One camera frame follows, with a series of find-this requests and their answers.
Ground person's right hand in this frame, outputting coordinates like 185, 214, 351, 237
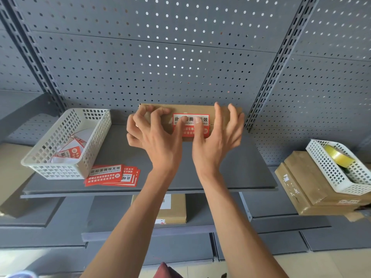
192, 102, 246, 176

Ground person's left hand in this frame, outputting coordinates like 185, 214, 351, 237
126, 106, 186, 173

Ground red seal label sticker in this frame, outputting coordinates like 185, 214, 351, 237
173, 114, 210, 139

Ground person's left forearm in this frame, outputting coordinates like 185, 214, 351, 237
81, 166, 186, 278

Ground person's right forearm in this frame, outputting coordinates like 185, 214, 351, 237
199, 163, 288, 278

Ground stack of red label sheets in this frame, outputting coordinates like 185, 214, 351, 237
84, 164, 141, 188

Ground grey metal shelf board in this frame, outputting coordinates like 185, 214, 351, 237
239, 165, 333, 234
20, 124, 279, 199
81, 193, 217, 243
0, 196, 95, 249

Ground grey perforated back panel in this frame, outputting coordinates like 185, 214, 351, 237
0, 20, 44, 93
250, 0, 371, 166
12, 0, 305, 126

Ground peeled sticker backing sheets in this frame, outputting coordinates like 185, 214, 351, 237
51, 132, 95, 166

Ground brown cardboard box white label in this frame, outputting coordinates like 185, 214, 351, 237
131, 194, 187, 225

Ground grey slotted shelf upright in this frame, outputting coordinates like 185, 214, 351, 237
0, 0, 69, 114
244, 0, 322, 133

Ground white perforated plastic basket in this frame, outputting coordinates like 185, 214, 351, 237
305, 139, 371, 196
21, 108, 112, 180

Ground brown cardboard parcel box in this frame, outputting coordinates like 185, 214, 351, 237
274, 163, 371, 216
283, 151, 371, 206

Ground yellow tape roll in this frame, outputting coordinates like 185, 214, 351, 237
323, 145, 356, 169

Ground plain beige cardboard box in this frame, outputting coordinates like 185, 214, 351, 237
0, 142, 33, 219

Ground person's red clothing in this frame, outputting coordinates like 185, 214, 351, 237
155, 262, 184, 278

